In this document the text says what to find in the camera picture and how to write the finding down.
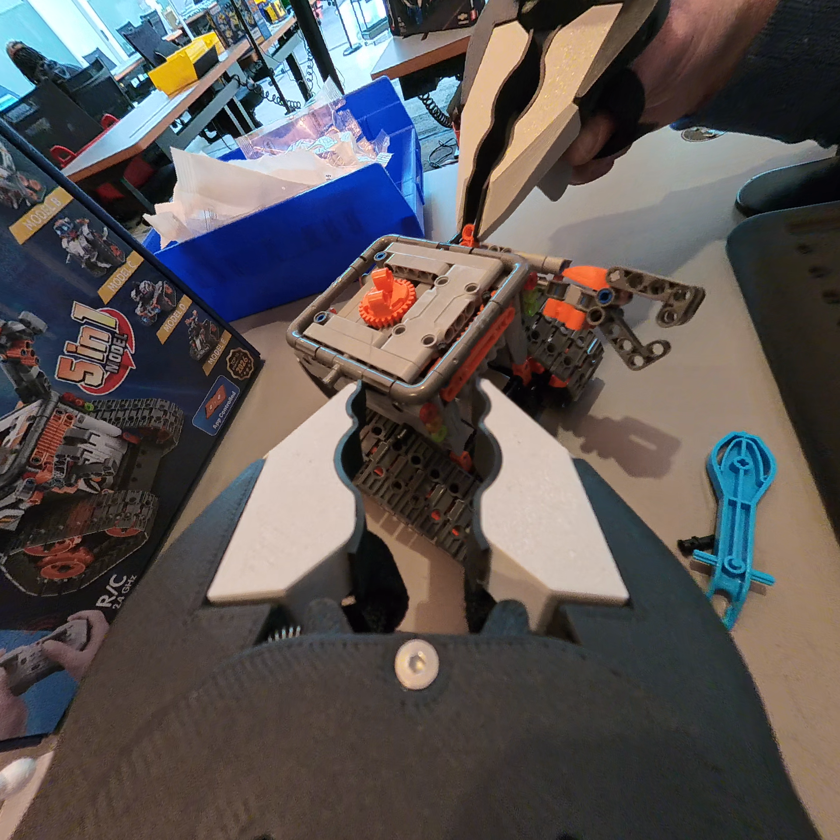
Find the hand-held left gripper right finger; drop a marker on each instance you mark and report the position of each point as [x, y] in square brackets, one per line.
[551, 525]

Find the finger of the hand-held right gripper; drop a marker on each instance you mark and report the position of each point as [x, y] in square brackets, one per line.
[482, 98]
[558, 98]

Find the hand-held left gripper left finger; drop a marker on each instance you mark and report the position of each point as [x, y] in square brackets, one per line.
[289, 525]

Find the grey orange toy arm assembly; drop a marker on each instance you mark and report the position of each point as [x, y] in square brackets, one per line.
[586, 274]

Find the grey orange tracked toy robot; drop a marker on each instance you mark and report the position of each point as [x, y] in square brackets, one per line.
[420, 308]

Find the person's right forearm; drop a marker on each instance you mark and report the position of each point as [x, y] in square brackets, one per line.
[787, 65]

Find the wooden top office desk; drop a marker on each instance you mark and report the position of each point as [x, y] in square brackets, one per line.
[164, 124]
[420, 56]

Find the black car kit box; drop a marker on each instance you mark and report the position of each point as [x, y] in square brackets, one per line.
[426, 16]

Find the black support pole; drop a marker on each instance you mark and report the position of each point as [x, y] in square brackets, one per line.
[315, 39]

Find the blue plastic brick separator tool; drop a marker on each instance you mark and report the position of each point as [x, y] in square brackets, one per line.
[733, 531]

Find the blue plastic bin with bags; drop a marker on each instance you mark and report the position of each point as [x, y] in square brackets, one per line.
[295, 249]

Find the black rounded pad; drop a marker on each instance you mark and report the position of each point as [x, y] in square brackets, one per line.
[787, 187]

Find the crumpled clear plastic bags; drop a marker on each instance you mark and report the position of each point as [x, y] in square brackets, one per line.
[216, 184]

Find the dark blue robot kit box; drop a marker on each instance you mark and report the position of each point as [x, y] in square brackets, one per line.
[98, 295]

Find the yellow plastic bin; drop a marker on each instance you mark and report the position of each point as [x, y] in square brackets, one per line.
[180, 65]

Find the black computer monitor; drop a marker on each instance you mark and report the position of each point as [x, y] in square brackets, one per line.
[39, 124]

